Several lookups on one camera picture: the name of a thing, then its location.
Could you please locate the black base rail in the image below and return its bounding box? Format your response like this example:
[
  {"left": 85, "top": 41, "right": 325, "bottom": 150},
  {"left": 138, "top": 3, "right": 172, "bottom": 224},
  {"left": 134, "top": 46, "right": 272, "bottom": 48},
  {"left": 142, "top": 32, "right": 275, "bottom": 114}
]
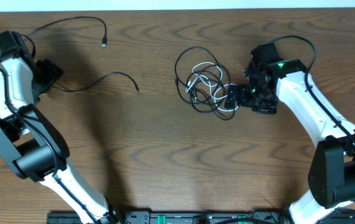
[{"left": 46, "top": 210, "right": 355, "bottom": 224}]

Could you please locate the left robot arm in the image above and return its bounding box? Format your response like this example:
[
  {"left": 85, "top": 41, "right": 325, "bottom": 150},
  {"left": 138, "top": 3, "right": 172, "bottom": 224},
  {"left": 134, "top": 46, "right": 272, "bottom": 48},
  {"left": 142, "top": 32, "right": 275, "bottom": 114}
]
[{"left": 0, "top": 30, "right": 126, "bottom": 223}]

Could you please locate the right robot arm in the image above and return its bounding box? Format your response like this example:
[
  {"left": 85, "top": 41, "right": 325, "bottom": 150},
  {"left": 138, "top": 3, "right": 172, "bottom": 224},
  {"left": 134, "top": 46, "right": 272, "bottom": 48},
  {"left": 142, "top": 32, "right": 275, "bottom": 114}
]
[{"left": 224, "top": 42, "right": 355, "bottom": 223}]

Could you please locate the white cable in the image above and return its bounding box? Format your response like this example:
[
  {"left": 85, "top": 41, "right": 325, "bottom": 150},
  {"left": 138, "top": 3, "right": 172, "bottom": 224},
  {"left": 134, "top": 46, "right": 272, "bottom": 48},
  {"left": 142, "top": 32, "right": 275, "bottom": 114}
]
[{"left": 185, "top": 61, "right": 239, "bottom": 112}]

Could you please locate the black usb cable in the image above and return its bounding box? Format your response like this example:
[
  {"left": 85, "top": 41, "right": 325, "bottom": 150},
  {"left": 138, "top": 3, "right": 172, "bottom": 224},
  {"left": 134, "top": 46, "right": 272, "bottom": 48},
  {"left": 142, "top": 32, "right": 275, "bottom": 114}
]
[
  {"left": 174, "top": 46, "right": 237, "bottom": 121},
  {"left": 24, "top": 16, "right": 141, "bottom": 93}
]

